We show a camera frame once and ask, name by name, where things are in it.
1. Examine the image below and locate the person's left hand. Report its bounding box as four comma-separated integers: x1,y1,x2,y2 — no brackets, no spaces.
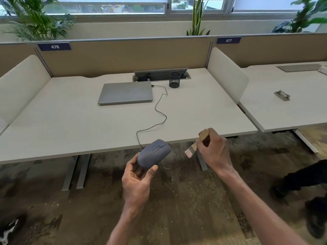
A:
122,153,159,211

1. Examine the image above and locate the person's right hand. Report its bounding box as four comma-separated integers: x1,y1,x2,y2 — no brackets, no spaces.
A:
197,128,236,179

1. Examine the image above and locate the grey computer mouse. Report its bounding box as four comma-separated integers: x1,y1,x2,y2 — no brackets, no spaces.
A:
137,139,172,174

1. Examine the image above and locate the small wooden handle brush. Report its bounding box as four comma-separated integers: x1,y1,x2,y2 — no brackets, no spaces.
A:
185,128,210,158

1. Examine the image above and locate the person's right forearm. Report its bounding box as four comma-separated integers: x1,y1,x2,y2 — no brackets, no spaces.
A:
217,169,311,245

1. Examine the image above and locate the person's left forearm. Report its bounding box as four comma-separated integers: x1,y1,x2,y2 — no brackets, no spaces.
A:
109,203,150,245

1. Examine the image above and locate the grey metal desk leg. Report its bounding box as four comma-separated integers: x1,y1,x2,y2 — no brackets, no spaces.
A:
76,154,91,190
193,141,209,171
61,155,80,191

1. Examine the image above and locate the white rounded side divider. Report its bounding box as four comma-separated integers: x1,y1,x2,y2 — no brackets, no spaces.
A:
0,55,53,126
207,47,249,105

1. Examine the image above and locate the black mesh pen holder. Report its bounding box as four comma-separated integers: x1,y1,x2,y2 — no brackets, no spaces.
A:
169,71,181,88

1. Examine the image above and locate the grey closed laptop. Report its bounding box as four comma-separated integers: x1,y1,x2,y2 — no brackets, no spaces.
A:
97,81,154,105

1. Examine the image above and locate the white metal desk leg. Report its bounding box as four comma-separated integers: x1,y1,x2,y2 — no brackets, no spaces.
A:
292,129,320,154

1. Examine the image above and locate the black trouser leg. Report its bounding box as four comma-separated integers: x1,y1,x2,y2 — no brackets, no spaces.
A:
269,159,327,200

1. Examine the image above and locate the blue desk number label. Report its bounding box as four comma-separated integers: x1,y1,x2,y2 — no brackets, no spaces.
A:
37,42,73,51
216,37,242,45

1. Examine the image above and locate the beige desk partition panel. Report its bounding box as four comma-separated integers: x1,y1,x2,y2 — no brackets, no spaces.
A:
0,43,39,77
212,33,327,69
33,37,214,78

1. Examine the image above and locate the tall snake plant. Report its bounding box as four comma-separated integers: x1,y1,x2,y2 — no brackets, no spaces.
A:
186,0,211,36

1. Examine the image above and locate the white roller blind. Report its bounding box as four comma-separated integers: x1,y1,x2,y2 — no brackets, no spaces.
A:
234,0,308,11

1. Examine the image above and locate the broad leaf green plant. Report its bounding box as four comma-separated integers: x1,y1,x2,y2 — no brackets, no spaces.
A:
271,0,327,33

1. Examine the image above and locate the green palm plant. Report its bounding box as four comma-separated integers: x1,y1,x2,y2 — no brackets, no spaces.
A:
0,0,77,43

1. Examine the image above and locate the black mouse cable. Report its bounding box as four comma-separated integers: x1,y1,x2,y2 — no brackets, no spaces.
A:
136,85,169,149

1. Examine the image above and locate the grey metal bracket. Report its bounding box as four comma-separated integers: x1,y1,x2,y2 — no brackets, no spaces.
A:
273,90,291,101

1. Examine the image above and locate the grey open cable tray flap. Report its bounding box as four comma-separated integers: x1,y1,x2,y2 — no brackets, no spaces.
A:
133,68,191,82

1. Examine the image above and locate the grey closed cable tray flap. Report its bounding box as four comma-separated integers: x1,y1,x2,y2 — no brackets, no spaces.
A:
275,64,322,73

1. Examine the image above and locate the white window frame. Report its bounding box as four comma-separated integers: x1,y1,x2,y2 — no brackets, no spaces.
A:
0,0,327,17

